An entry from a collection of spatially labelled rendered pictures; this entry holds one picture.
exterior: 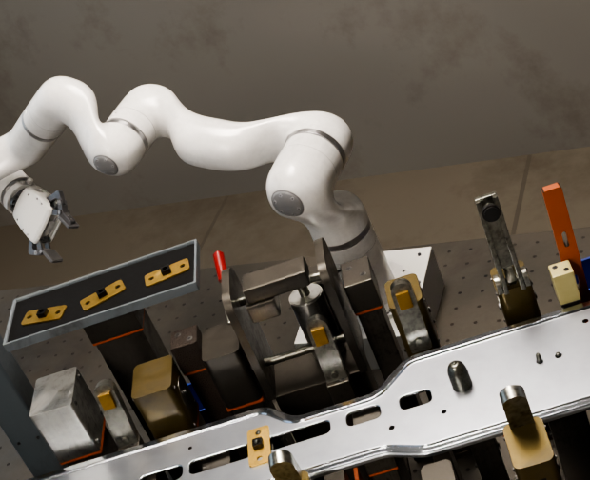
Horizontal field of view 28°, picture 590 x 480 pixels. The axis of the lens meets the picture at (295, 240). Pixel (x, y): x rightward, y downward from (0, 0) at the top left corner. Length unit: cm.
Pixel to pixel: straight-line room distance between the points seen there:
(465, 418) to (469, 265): 84
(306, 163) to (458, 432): 62
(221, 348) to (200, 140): 46
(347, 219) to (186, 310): 70
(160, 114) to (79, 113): 16
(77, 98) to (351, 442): 94
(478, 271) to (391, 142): 177
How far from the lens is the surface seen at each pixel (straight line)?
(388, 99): 424
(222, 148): 230
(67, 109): 243
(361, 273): 200
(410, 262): 253
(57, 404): 207
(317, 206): 220
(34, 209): 266
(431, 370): 195
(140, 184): 481
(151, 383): 205
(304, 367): 211
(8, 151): 263
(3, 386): 229
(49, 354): 298
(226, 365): 204
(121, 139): 235
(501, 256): 195
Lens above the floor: 226
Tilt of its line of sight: 32 degrees down
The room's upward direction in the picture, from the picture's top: 23 degrees counter-clockwise
